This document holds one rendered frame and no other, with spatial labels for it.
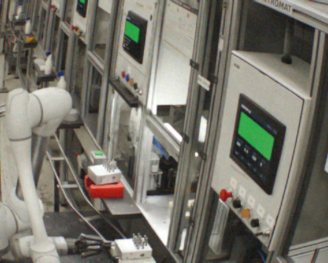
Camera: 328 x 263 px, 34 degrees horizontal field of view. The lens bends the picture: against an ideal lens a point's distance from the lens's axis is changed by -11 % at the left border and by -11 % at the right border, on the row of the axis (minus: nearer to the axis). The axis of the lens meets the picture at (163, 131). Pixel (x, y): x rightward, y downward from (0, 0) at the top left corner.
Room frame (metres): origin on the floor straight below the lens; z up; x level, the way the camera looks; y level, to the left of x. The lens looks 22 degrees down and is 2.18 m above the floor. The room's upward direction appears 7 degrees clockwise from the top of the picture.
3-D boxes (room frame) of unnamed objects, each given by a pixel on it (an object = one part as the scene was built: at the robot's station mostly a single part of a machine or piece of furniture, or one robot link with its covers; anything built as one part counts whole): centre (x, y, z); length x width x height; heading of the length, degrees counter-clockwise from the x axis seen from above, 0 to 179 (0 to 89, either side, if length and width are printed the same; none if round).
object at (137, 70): (2.54, 0.08, 1.60); 0.42 x 0.29 x 0.46; 24
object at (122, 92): (2.49, 0.20, 1.37); 0.36 x 0.04 x 0.04; 24
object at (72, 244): (1.89, 0.30, 0.88); 0.09 x 0.07 x 0.08; 114
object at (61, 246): (1.86, 0.37, 0.88); 0.09 x 0.06 x 0.09; 24
